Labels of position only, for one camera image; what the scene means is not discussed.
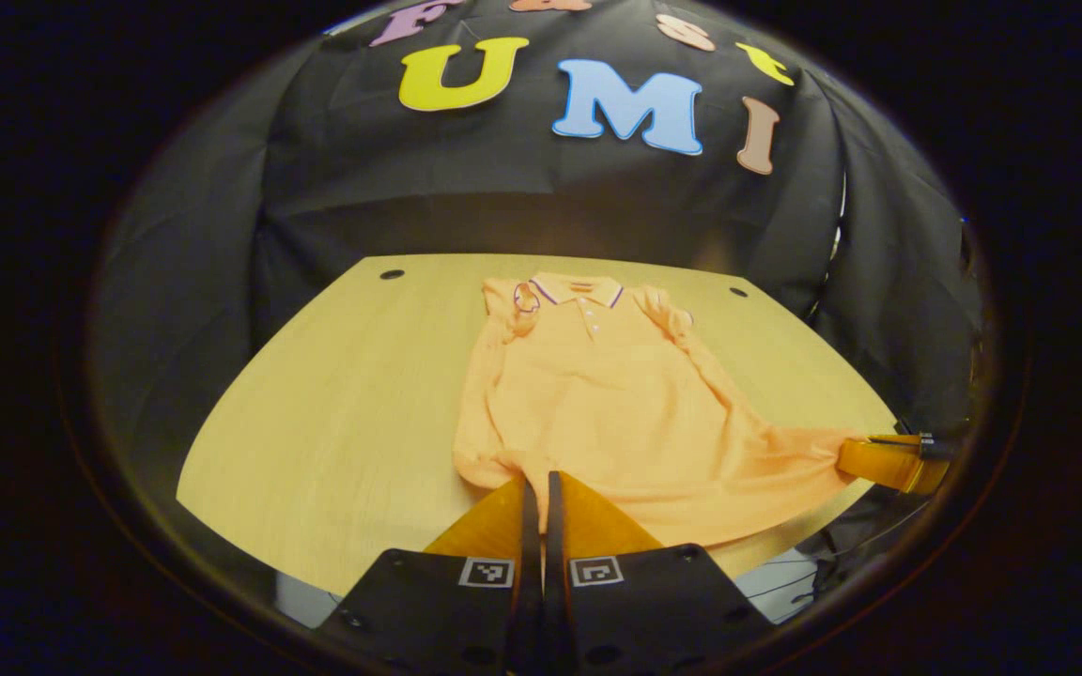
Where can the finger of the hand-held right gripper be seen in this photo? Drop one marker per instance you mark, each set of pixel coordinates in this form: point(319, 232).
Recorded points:
point(937, 445)
point(888, 467)

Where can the orange polo T-shirt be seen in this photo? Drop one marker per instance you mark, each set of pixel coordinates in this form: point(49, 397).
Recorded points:
point(597, 404)

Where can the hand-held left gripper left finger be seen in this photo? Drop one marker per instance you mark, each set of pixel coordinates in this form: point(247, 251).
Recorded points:
point(529, 582)

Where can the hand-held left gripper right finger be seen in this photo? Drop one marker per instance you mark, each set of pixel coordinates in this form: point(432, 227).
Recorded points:
point(555, 582)

